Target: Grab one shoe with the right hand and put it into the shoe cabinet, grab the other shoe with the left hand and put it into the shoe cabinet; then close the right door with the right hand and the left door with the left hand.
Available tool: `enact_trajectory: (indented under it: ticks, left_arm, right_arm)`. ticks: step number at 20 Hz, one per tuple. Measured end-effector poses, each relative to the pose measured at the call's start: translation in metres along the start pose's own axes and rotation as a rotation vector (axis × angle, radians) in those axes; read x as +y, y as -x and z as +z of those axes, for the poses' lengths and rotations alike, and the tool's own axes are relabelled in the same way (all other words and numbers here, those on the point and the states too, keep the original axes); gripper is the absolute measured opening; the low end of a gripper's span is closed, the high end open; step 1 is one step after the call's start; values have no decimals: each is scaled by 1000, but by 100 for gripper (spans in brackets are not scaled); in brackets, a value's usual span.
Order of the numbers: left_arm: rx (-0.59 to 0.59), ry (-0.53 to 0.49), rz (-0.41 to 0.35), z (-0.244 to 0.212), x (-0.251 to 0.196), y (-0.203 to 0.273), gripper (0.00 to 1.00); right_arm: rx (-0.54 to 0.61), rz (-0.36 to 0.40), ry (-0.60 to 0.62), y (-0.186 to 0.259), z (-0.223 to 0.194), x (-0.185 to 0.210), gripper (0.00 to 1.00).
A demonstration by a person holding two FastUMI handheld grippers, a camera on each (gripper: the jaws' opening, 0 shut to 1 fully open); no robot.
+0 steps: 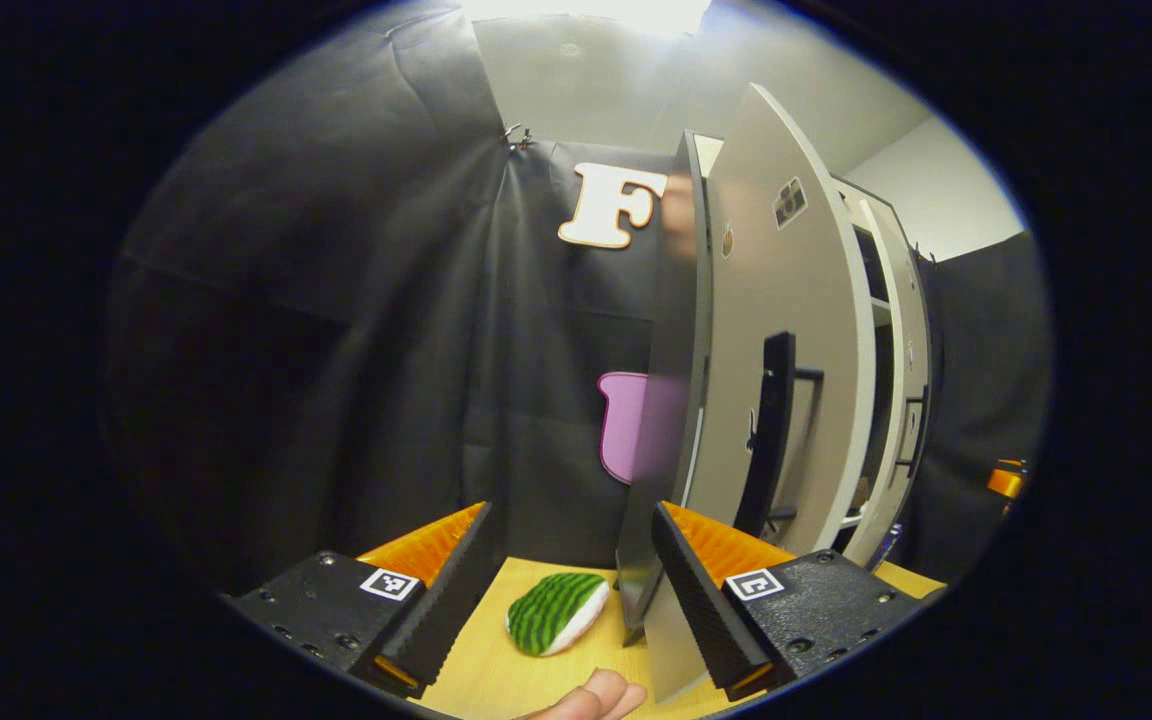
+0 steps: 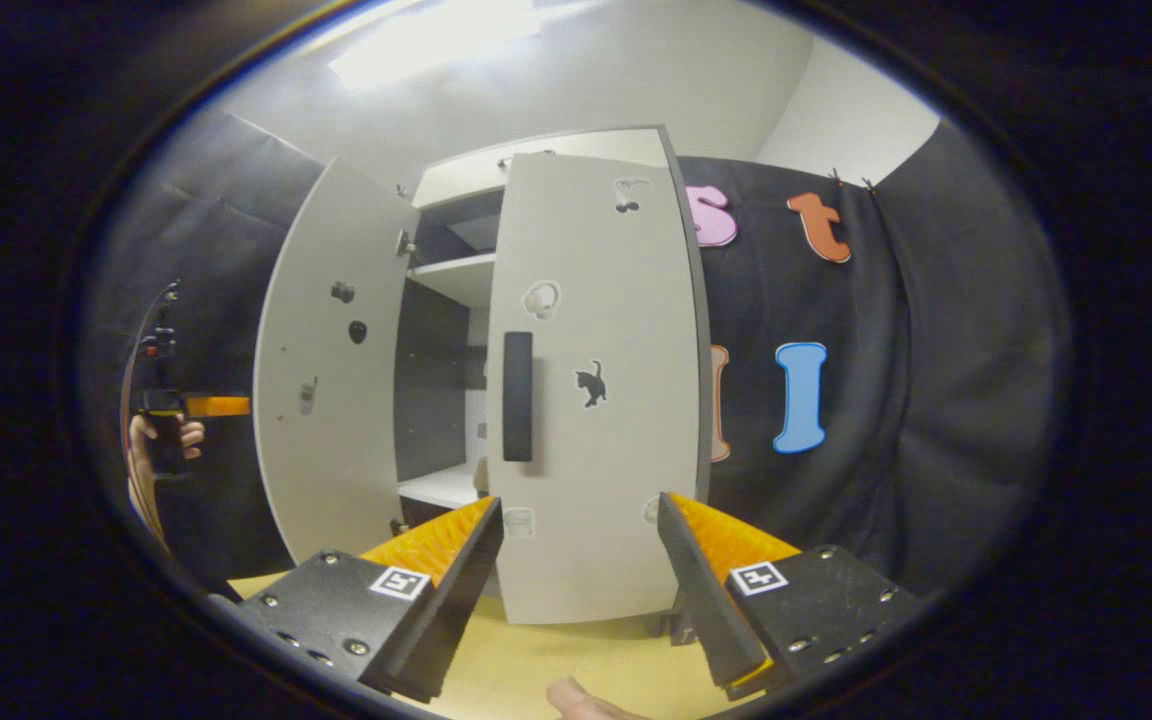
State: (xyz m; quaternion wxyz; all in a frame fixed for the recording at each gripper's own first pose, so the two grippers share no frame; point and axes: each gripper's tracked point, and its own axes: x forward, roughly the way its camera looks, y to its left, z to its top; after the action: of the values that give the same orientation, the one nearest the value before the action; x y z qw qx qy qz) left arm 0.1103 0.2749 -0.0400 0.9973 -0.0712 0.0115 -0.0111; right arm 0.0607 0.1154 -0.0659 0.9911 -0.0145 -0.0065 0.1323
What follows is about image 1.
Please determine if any black door handle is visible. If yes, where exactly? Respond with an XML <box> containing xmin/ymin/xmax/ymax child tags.
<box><xmin>734</xmin><ymin>332</ymin><xmax>825</xmax><ymax>536</ymax></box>

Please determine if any green striped watermelon toy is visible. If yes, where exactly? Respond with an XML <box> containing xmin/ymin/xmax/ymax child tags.
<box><xmin>506</xmin><ymin>572</ymin><xmax>611</xmax><ymax>658</ymax></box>

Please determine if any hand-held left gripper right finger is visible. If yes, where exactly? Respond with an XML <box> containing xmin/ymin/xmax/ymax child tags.
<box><xmin>650</xmin><ymin>500</ymin><xmax>927</xmax><ymax>701</ymax></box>

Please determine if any white shoe cabinet door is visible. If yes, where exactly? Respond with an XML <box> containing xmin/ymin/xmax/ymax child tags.
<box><xmin>619</xmin><ymin>83</ymin><xmax>878</xmax><ymax>703</ymax></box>
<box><xmin>841</xmin><ymin>195</ymin><xmax>934</xmax><ymax>569</ymax></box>

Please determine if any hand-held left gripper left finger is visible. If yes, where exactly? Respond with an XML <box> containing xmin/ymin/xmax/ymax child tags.
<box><xmin>226</xmin><ymin>500</ymin><xmax>505</xmax><ymax>699</ymax></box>

